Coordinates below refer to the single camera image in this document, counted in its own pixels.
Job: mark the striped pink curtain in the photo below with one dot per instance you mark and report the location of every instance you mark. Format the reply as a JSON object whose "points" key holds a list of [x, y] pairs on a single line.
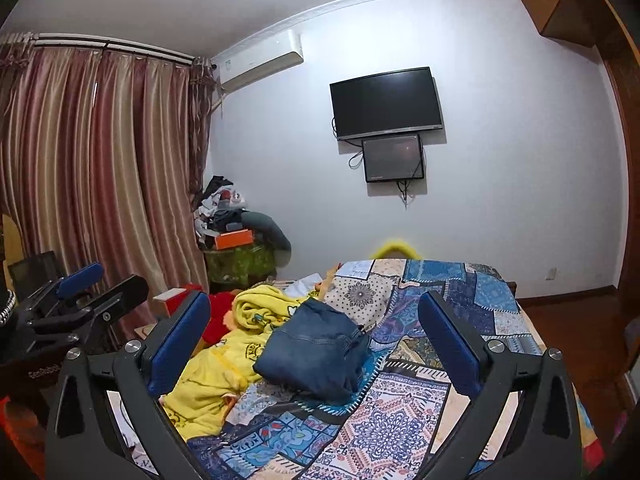
{"points": [[100, 160]]}

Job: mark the yellow printed blanket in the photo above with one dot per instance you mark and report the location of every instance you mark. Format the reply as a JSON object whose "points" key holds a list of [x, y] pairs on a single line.
{"points": [[220, 360]]}

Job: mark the patchwork bed cover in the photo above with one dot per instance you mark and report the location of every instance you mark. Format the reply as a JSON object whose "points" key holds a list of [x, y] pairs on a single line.
{"points": [[400, 420]]}

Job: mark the white wall socket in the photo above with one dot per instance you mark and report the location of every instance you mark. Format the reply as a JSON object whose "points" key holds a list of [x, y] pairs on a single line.
{"points": [[550, 274]]}

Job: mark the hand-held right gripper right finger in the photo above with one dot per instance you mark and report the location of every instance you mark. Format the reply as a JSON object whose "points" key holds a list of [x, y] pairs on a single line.
{"points": [[445, 345]]}

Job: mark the white cloth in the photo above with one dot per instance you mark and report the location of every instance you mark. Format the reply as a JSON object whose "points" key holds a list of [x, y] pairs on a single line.
{"points": [[305, 285]]}

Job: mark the red and white box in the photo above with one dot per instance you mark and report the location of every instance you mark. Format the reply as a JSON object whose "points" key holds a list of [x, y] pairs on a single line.
{"points": [[172, 302]]}

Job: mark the yellow fuzzy object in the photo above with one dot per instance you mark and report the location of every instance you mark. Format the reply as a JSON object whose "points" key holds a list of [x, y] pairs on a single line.
{"points": [[392, 249]]}

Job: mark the dark grey pillow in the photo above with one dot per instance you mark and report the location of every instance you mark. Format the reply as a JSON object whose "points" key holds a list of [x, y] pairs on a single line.
{"points": [[270, 232]]}

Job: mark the dark framed screen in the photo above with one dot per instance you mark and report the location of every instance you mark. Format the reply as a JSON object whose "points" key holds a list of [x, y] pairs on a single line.
{"points": [[32, 272]]}

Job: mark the black wall television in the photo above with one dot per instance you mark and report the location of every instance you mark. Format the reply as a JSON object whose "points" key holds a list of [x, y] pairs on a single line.
{"points": [[385, 102]]}

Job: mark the small black wall monitor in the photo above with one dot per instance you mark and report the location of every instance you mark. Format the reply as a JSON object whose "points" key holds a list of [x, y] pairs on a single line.
{"points": [[392, 157]]}

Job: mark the wooden skirting board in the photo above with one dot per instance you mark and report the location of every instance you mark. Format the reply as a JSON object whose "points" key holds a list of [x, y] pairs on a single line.
{"points": [[570, 296]]}

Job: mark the wooden chair back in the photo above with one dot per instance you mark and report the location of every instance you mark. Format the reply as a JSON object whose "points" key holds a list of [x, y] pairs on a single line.
{"points": [[10, 240]]}

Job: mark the white curtain rail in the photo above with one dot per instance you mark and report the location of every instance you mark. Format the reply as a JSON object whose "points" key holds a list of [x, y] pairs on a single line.
{"points": [[115, 46]]}

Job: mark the blue denim jeans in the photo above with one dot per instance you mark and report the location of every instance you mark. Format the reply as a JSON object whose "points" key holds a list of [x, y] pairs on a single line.
{"points": [[310, 350]]}

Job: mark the pile of clothes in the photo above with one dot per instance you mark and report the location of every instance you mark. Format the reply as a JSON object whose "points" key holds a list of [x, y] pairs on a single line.
{"points": [[225, 210]]}

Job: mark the wooden bed frame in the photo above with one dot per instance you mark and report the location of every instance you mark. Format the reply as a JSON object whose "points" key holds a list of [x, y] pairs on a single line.
{"points": [[506, 285]]}

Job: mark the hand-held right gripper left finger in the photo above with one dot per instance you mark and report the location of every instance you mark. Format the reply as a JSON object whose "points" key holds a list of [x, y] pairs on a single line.
{"points": [[180, 340]]}

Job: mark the tan bed blanket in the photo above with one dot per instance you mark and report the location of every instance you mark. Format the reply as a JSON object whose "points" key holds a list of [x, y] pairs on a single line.
{"points": [[585, 420]]}

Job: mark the orange red cloth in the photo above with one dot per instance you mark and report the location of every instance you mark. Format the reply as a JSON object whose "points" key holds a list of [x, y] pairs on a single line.
{"points": [[22, 430]]}

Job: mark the red plush toy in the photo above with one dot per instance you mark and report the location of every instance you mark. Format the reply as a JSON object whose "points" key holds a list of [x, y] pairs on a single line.
{"points": [[220, 310]]}

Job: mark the white air conditioner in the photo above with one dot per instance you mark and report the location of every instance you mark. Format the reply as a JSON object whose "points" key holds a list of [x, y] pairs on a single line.
{"points": [[260, 65]]}

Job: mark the orange box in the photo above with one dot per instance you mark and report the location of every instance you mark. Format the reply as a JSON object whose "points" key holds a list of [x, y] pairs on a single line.
{"points": [[235, 239]]}

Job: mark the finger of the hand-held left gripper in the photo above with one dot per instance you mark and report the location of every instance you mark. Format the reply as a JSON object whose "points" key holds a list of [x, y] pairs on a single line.
{"points": [[125, 292], [80, 278]]}

